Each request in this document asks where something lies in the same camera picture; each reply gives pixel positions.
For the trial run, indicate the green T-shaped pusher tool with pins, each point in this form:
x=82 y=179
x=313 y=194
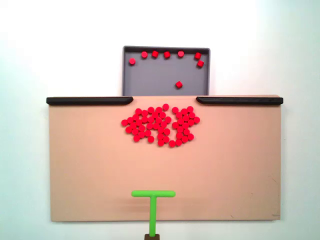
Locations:
x=153 y=212

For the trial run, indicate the grey rectangular tray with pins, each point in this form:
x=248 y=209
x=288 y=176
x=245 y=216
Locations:
x=155 y=77

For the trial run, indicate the beige rectangular board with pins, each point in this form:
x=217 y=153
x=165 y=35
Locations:
x=100 y=175

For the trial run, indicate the black edge rail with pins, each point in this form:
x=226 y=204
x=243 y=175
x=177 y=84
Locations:
x=87 y=101
x=240 y=101

